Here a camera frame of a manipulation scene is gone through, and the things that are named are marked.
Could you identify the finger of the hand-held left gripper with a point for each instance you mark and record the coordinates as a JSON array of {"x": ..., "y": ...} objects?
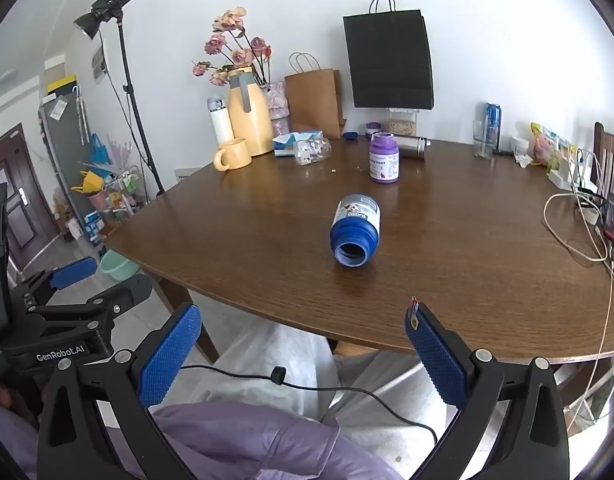
[
  {"x": 129, "y": 294},
  {"x": 75, "y": 271}
]

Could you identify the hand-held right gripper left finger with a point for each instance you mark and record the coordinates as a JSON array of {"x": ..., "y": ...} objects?
[{"x": 168, "y": 357}]

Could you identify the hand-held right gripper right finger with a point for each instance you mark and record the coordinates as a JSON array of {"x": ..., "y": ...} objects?
[{"x": 437, "y": 360}]

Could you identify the blue plastic bottle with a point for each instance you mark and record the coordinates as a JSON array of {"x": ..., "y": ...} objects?
[{"x": 355, "y": 230}]

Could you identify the small white cup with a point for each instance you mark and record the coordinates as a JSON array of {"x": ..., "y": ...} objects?
[{"x": 520, "y": 146}]

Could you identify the green plastic basin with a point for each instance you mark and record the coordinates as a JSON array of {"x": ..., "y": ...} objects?
[{"x": 118, "y": 265}]

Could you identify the cluttered storage cart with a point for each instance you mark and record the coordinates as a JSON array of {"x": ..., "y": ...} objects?
[{"x": 114, "y": 190}]

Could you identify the dark wooden door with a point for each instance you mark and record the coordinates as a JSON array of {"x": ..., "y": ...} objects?
[{"x": 14, "y": 190}]

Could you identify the grey refrigerator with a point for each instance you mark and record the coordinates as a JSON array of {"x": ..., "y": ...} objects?
[{"x": 67, "y": 160}]

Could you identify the blue tote bag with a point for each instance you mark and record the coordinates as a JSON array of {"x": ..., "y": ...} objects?
[{"x": 100, "y": 150}]

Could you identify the black light stand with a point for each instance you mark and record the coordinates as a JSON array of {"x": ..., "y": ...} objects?
[{"x": 137, "y": 110}]

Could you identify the yellow mug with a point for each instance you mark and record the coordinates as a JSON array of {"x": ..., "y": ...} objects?
[{"x": 234, "y": 154}]

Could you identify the yellow box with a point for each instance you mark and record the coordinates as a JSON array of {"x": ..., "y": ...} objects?
[{"x": 61, "y": 85}]

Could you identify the white thermos bottle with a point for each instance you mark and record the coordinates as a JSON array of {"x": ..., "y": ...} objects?
[{"x": 221, "y": 122}]

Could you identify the purple plastic bottle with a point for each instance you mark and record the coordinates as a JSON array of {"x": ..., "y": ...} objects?
[{"x": 384, "y": 159}]

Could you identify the steel tumbler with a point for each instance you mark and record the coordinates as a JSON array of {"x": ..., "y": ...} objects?
[{"x": 413, "y": 147}]

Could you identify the yellow thermos jug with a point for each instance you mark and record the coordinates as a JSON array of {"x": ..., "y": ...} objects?
[{"x": 249, "y": 115}]

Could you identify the clear drinking glass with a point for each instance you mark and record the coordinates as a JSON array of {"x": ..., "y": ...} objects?
[{"x": 483, "y": 141}]

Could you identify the white power strip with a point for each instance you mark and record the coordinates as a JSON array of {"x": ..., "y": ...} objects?
[{"x": 567, "y": 176}]

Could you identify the blue tissue pack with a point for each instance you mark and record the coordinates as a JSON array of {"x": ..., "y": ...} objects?
[{"x": 294, "y": 140}]

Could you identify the clear plastic bottle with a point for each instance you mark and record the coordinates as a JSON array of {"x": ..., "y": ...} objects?
[{"x": 313, "y": 151}]

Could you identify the clear food container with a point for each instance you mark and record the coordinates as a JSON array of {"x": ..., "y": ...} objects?
[{"x": 402, "y": 125}]

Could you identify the colourful snack packets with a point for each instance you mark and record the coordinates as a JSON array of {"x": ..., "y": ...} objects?
[{"x": 544, "y": 147}]

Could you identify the pink patterned vase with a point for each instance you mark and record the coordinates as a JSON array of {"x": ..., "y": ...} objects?
[{"x": 278, "y": 107}]

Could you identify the small purple jar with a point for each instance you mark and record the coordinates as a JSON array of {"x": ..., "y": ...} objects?
[{"x": 373, "y": 130}]

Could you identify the blue lid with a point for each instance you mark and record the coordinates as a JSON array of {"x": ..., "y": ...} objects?
[{"x": 350, "y": 136}]

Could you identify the blue drink can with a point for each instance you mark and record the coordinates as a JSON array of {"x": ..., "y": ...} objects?
[{"x": 494, "y": 117}]

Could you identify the pink flower bouquet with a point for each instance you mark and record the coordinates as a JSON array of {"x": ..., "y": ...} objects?
[{"x": 233, "y": 52}]

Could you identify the wooden chair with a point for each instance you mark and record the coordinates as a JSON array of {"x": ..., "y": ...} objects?
[{"x": 609, "y": 160}]

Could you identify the brown paper bag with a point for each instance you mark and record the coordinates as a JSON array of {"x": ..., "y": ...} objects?
[{"x": 314, "y": 105}]

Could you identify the black studio light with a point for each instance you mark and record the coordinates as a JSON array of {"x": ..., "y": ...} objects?
[{"x": 107, "y": 5}]

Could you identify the black paper bag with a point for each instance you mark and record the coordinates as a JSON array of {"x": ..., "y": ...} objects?
[{"x": 389, "y": 60}]

